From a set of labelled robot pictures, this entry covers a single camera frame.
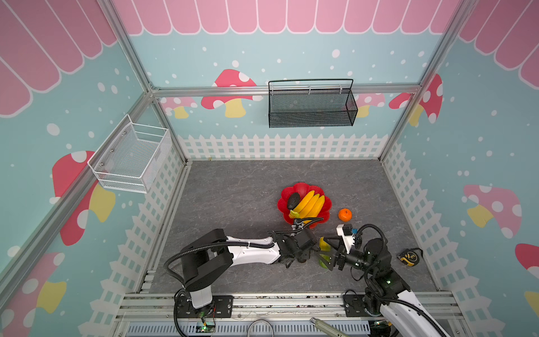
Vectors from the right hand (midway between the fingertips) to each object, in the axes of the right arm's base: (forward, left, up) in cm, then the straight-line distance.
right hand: (319, 247), depth 75 cm
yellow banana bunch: (+22, +1, -10) cm, 24 cm away
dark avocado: (+26, +8, -8) cm, 28 cm away
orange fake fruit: (+18, -16, -9) cm, 26 cm away
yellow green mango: (+3, -3, -8) cm, 9 cm away
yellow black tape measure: (0, -37, -10) cm, 39 cm away
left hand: (+2, +4, -11) cm, 12 cm away
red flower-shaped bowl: (+33, +2, -9) cm, 34 cm away
